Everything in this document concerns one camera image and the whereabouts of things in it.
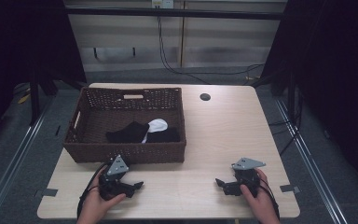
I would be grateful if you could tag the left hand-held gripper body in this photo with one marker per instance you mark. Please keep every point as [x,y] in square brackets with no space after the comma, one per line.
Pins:
[113,182]

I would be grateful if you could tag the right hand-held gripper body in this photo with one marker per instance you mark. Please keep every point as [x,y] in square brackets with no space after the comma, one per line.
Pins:
[245,177]

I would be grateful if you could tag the person's left hand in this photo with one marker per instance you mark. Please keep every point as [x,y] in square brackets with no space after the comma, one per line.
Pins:
[94,202]

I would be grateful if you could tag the person's right hand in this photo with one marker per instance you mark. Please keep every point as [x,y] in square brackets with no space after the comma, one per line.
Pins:
[261,202]

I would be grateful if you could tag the grey tape strip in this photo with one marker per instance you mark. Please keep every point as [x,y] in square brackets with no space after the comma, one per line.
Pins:
[46,192]
[290,188]

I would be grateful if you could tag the black sock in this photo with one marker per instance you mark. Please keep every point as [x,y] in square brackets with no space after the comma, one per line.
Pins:
[127,133]
[164,136]

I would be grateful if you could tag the white sock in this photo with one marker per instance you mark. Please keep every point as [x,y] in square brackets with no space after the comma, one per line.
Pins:
[158,125]

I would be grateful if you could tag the brown wicker basket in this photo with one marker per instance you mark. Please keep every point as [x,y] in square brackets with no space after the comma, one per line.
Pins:
[102,115]

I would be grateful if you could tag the black round table grommet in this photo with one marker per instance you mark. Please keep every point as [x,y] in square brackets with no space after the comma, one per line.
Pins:
[205,96]

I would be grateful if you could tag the black metal stand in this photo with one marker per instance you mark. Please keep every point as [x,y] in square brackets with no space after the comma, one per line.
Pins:
[34,99]

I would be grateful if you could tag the yellow floor object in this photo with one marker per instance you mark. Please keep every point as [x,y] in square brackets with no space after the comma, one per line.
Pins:
[23,99]

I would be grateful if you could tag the black curtain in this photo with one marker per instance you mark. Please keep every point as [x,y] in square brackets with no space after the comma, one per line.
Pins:
[332,77]
[21,46]

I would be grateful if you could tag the black horizontal metal bar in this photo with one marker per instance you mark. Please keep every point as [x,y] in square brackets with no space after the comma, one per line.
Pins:
[174,13]

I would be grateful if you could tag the metal floor rail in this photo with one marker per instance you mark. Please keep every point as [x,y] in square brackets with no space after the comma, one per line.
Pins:
[310,161]
[11,161]

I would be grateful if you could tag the white wall power outlet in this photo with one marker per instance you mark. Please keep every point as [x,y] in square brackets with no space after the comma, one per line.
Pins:
[162,3]

